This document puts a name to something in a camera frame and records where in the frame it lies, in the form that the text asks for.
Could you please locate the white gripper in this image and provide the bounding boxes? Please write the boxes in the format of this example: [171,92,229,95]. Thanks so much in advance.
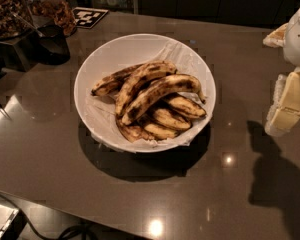
[263,8,300,137]

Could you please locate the right short banana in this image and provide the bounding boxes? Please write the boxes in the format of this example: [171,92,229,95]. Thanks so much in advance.
[163,93,207,119]

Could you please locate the middle lower banana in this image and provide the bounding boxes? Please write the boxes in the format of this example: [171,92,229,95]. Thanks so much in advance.
[147,107,192,131]

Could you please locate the lower small banana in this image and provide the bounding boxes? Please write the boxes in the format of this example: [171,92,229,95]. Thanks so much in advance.
[138,117,179,140]

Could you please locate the bottom dark banana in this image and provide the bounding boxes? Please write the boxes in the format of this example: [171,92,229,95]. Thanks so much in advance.
[115,117,155,143]

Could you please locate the left dark spotted banana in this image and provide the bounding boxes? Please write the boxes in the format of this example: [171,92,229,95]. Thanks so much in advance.
[91,64,140,96]

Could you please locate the white round bowl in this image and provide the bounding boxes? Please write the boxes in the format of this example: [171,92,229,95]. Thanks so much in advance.
[73,33,217,154]

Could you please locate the white paper liner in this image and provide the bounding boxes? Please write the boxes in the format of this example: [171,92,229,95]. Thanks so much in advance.
[84,41,208,150]

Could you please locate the black and white marker tag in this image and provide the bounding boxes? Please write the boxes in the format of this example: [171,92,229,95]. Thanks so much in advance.
[73,7,108,29]

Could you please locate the black scoop cup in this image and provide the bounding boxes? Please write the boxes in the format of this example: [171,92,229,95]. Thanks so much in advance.
[9,11,71,66]

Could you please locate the glass jar of snacks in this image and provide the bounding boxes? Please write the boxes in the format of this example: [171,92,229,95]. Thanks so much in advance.
[25,0,76,37]

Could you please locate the dark metal stand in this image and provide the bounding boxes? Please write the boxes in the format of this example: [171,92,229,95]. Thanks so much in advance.
[0,31,38,78]

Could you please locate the glass jar of nuts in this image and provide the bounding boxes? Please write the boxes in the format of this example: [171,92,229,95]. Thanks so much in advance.
[0,0,32,40]

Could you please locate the grey device on floor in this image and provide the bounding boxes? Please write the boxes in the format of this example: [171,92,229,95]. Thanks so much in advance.
[0,204,19,240]

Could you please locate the black cable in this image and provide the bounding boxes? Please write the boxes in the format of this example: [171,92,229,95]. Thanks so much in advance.
[0,189,99,240]

